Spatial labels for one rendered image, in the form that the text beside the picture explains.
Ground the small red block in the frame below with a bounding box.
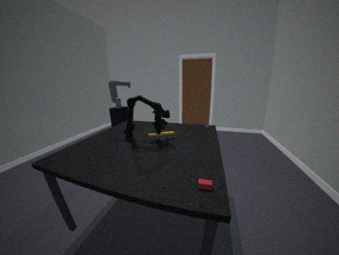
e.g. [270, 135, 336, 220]
[199, 179, 213, 190]

